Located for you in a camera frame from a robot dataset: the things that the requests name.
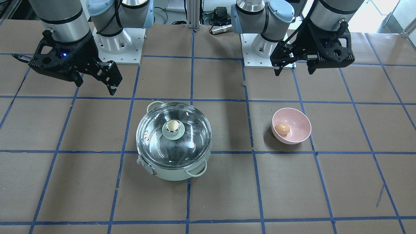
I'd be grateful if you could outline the aluminium frame post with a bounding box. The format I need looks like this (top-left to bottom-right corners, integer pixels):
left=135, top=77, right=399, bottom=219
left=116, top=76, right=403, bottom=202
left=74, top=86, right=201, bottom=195
left=184, top=0, right=202, bottom=31

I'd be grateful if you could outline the black power adapter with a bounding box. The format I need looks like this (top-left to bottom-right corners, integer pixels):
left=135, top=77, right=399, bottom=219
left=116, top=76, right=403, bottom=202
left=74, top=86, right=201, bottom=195
left=213, top=6, right=228, bottom=22

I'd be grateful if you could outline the pink bowl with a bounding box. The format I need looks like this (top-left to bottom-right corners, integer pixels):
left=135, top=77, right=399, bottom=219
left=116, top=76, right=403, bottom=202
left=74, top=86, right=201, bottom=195
left=271, top=108, right=312, bottom=145

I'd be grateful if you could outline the brown egg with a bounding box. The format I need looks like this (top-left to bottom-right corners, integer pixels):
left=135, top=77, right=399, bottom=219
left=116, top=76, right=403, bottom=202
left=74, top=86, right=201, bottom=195
left=274, top=123, right=290, bottom=135

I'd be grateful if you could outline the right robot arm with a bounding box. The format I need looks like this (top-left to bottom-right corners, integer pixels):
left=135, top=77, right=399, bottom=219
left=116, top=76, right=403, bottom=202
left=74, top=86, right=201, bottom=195
left=12, top=0, right=154, bottom=95

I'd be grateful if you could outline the silver cylindrical connector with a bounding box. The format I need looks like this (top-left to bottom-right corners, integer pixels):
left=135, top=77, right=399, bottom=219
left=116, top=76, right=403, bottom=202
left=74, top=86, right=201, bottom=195
left=209, top=25, right=233, bottom=35

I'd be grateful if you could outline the pale green cooking pot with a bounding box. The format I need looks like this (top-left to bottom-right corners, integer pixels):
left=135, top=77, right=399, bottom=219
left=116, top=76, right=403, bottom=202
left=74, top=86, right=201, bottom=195
left=136, top=101, right=212, bottom=181

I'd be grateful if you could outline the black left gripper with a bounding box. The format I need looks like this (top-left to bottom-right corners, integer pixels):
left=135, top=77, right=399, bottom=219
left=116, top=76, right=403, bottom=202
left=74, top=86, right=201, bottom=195
left=270, top=20, right=355, bottom=76

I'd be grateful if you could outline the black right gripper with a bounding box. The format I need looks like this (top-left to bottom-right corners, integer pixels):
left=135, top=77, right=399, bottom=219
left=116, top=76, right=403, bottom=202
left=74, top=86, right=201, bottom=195
left=12, top=29, right=123, bottom=96

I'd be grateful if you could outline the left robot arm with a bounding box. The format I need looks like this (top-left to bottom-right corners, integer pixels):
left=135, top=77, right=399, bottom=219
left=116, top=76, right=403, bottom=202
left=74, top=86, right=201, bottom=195
left=230, top=0, right=363, bottom=76

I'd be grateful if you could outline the glass pot lid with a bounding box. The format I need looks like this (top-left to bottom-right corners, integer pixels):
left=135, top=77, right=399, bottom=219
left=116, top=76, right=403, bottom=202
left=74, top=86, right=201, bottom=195
left=136, top=102, right=212, bottom=170

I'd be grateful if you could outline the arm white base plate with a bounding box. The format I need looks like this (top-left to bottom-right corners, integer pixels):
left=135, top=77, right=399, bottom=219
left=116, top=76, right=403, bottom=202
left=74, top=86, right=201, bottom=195
left=240, top=33, right=277, bottom=69
left=93, top=28, right=147, bottom=65

